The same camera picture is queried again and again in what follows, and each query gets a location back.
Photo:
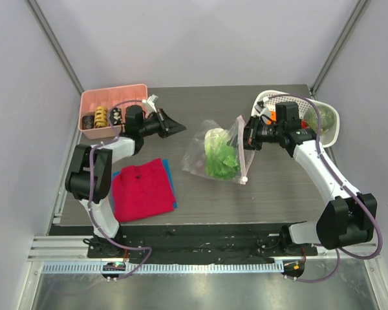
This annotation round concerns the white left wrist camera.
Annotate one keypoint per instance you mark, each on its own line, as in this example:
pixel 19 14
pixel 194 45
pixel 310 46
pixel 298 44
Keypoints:
pixel 150 103

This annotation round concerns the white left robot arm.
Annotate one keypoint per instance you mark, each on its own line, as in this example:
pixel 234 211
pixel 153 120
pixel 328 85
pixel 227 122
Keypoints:
pixel 90 170

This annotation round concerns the pink compartment tray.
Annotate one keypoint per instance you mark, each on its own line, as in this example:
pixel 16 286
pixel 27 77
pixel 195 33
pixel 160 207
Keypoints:
pixel 107 98

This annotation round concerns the clear zip top bag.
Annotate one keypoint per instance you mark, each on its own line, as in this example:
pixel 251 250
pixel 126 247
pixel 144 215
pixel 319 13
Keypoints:
pixel 194 157

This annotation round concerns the orange fake orange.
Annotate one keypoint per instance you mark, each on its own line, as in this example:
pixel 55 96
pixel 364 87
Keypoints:
pixel 272 117

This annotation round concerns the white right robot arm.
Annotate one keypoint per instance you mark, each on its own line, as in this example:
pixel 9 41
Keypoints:
pixel 349 215

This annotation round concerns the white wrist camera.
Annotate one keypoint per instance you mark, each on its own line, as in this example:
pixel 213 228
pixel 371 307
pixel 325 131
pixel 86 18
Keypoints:
pixel 150 103
pixel 262 110

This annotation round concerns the black white patterned item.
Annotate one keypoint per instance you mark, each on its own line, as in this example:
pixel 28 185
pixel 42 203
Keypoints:
pixel 115 116

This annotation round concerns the red folded cloth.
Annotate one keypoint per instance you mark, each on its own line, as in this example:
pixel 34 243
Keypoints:
pixel 142 191

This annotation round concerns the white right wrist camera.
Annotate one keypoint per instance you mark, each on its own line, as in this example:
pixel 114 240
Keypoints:
pixel 262 110

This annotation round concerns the yellow spiral item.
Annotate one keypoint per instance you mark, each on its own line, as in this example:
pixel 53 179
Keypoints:
pixel 100 117

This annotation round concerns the blue folded cloth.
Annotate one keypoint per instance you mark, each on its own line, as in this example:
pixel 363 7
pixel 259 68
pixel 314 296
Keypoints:
pixel 167 169

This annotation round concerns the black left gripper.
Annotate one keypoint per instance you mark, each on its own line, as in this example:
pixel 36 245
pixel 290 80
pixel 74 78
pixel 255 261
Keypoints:
pixel 167 126

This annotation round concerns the dark brown round item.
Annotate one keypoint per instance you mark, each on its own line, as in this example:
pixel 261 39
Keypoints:
pixel 87 122

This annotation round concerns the white perforated plastic basket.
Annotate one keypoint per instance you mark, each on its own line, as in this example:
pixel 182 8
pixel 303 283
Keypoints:
pixel 265 103

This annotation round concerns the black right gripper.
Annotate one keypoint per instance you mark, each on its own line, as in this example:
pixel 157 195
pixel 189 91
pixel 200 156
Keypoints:
pixel 250 133

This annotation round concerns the green fake lettuce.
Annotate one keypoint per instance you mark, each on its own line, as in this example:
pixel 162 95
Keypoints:
pixel 221 156

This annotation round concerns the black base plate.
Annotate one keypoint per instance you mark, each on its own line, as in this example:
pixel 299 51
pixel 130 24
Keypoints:
pixel 262 239

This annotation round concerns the green netted fake melon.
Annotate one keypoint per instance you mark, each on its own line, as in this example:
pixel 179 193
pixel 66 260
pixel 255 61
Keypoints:
pixel 327 118

